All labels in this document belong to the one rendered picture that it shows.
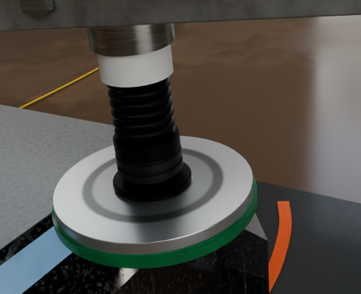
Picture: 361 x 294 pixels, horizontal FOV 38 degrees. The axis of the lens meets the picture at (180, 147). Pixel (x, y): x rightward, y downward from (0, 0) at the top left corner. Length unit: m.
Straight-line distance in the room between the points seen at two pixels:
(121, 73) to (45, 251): 0.25
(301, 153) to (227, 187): 1.97
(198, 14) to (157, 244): 0.20
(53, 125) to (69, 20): 0.45
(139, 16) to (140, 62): 0.06
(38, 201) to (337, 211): 1.56
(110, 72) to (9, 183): 0.30
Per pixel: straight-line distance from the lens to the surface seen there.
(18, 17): 0.48
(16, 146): 0.84
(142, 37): 0.46
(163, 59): 0.49
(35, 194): 0.70
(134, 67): 0.47
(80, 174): 0.60
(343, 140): 2.63
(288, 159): 2.46
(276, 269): 1.81
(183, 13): 0.41
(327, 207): 2.11
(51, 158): 0.78
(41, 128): 0.88
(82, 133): 0.83
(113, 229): 0.50
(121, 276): 0.66
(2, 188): 0.73
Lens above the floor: 1.21
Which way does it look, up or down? 28 degrees down
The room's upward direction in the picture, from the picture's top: 6 degrees counter-clockwise
